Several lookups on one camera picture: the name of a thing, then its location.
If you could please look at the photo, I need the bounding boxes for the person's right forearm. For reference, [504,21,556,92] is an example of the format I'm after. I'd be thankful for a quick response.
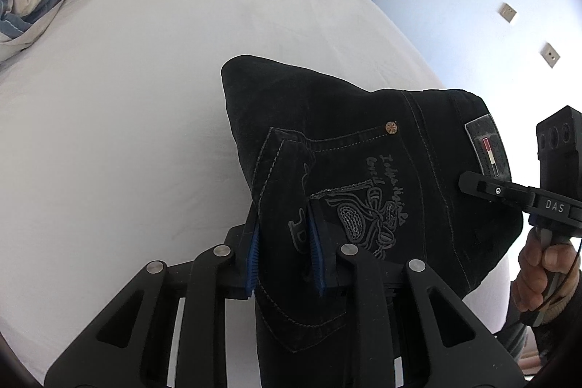
[498,295,579,376]

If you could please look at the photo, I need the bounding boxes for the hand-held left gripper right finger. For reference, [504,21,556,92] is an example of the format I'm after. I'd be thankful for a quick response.
[307,197,539,388]

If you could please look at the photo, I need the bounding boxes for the person's right hand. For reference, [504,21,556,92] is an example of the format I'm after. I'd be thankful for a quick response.
[518,227,582,315]

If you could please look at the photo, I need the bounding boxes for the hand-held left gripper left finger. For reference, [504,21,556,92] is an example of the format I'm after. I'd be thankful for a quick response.
[44,206,262,388]

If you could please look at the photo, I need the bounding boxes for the black denim pants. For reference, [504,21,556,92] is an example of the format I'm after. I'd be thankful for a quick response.
[220,55,523,388]

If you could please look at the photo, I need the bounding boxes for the bed with white sheet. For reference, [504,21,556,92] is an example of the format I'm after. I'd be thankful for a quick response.
[0,0,510,376]

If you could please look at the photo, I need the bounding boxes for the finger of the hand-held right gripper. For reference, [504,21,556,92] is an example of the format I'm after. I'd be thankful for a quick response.
[458,171,537,217]

